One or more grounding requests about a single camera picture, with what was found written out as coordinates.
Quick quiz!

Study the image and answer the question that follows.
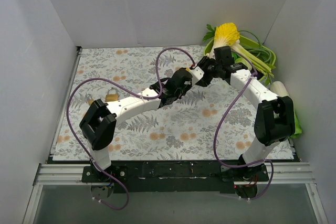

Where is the large brass padlock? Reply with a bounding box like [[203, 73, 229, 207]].
[[105, 88, 119, 102]]

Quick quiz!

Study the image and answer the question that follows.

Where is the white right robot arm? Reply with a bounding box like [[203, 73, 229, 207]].
[[193, 46, 295, 181]]

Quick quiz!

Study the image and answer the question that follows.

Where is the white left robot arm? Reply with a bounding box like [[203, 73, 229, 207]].
[[79, 67, 204, 182]]

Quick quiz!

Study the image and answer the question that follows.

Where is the yellow napa cabbage toy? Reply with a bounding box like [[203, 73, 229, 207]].
[[208, 23, 240, 58]]

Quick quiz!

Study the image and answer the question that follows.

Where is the green parsley leaf toy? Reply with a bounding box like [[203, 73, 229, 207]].
[[202, 24, 216, 42]]

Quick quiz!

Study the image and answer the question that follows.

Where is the green plastic basket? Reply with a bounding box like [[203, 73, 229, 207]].
[[203, 34, 276, 83]]

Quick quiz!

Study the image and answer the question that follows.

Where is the pale celery stalks toy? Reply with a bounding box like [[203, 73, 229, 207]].
[[231, 42, 274, 77]]

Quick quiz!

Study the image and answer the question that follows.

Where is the green long beans toy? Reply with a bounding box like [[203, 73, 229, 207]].
[[239, 30, 272, 63]]

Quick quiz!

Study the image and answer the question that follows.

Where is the floral patterned table mat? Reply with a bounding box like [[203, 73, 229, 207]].
[[52, 45, 295, 161]]

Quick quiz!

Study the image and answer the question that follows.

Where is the green napa cabbage toy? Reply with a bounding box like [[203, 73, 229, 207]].
[[270, 81, 303, 139]]

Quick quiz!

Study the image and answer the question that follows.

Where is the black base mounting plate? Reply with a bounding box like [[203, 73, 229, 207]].
[[81, 160, 269, 194]]

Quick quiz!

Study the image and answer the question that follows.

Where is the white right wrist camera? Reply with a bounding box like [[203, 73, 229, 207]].
[[189, 66, 204, 86]]

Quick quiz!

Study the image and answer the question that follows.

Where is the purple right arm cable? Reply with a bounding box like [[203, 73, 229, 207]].
[[213, 45, 274, 200]]

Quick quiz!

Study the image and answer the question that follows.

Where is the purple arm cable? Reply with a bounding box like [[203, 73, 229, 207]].
[[66, 47, 196, 211], [213, 45, 274, 200]]

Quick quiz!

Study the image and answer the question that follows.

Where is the aluminium frame rail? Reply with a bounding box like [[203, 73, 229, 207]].
[[23, 161, 328, 223]]

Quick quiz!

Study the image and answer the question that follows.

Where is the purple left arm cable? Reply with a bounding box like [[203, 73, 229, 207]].
[[66, 47, 196, 211]]

